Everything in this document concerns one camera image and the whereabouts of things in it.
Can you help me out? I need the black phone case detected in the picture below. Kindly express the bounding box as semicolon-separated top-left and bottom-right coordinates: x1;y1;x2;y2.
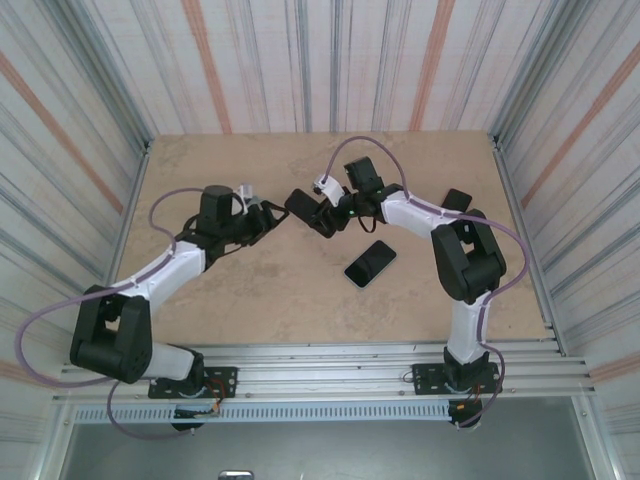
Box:
283;188;324;227

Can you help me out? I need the black-screen smartphone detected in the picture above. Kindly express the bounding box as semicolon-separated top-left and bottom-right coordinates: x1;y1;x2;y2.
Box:
343;239;398;290

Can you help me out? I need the pink-edged black phone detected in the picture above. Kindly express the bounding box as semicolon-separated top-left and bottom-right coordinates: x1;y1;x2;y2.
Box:
440;188;474;214

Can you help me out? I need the small controller board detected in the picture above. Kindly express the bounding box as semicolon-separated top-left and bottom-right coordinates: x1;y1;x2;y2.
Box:
447;398;484;417
172;403;224;419

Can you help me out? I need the grey metal panel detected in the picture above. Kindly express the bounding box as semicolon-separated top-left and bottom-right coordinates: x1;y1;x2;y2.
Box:
62;423;599;480

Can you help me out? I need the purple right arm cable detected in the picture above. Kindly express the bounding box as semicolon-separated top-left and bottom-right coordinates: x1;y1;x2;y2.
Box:
322;135;530;431

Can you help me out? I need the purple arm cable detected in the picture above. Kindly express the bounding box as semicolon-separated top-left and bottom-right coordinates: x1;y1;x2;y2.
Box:
322;135;530;431
17;185;241;441

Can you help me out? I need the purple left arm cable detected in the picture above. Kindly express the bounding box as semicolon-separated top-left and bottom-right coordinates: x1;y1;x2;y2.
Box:
17;185;241;441

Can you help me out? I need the metal side rail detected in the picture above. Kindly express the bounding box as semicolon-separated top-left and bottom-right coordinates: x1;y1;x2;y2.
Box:
492;139;569;359
87;142;154;364

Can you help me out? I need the aluminium rail frame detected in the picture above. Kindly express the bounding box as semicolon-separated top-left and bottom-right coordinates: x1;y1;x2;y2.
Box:
52;342;599;404

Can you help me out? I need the metal corner post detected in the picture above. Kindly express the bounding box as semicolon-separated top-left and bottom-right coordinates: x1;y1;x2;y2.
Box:
492;0;571;149
74;0;154;151

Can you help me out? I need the slotted grey cable duct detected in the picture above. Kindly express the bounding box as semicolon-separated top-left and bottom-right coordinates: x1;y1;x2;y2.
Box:
72;403;454;425

